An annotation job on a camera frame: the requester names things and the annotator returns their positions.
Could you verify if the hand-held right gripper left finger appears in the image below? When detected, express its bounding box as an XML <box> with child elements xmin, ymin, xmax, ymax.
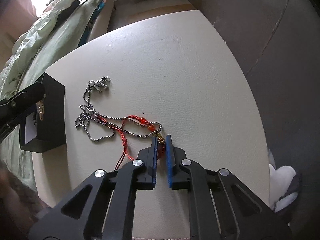
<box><xmin>29</xmin><ymin>137</ymin><xmax>159</xmax><ymax>240</ymax></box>

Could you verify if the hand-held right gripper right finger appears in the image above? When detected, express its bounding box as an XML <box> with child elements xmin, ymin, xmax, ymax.
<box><xmin>165</xmin><ymin>134</ymin><xmax>293</xmax><ymax>240</ymax></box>

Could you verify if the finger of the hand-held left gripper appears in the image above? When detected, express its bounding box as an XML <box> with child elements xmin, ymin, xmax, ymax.
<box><xmin>0</xmin><ymin>102</ymin><xmax>40</xmax><ymax>137</ymax></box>
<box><xmin>0</xmin><ymin>82</ymin><xmax>47</xmax><ymax>113</ymax></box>

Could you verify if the black jewelry box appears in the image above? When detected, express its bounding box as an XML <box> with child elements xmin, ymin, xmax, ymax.
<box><xmin>19</xmin><ymin>72</ymin><xmax>67</xmax><ymax>153</ymax></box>

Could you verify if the red string bracelet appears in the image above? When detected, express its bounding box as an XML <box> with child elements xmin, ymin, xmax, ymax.
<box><xmin>114</xmin><ymin>114</ymin><xmax>167</xmax><ymax>172</ymax></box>

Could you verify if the silver chain necklace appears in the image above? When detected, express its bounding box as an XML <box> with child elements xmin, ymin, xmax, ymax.
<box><xmin>74</xmin><ymin>76</ymin><xmax>165</xmax><ymax>143</ymax></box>

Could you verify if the light green duvet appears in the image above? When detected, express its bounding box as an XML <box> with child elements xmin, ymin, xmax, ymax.
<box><xmin>0</xmin><ymin>0</ymin><xmax>101</xmax><ymax>101</ymax></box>

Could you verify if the green bed sheet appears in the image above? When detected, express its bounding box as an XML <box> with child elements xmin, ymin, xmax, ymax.
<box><xmin>0</xmin><ymin>0</ymin><xmax>108</xmax><ymax>191</ymax></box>

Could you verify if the white square table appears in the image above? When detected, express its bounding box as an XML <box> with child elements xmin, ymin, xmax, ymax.
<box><xmin>31</xmin><ymin>9</ymin><xmax>273</xmax><ymax>240</ymax></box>

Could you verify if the pink curtain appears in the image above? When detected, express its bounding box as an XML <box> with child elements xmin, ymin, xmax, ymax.
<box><xmin>0</xmin><ymin>0</ymin><xmax>38</xmax><ymax>46</ymax></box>

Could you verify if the black cloth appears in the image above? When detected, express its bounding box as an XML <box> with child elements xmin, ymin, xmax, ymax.
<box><xmin>56</xmin><ymin>0</ymin><xmax>81</xmax><ymax>23</ymax></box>

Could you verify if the white plush slipper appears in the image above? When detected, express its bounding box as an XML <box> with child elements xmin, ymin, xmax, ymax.
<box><xmin>268</xmin><ymin>149</ymin><xmax>302</xmax><ymax>213</ymax></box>

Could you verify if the cartoon printed mattress cover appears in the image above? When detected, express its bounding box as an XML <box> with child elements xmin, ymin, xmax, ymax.
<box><xmin>82</xmin><ymin>0</ymin><xmax>111</xmax><ymax>46</ymax></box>

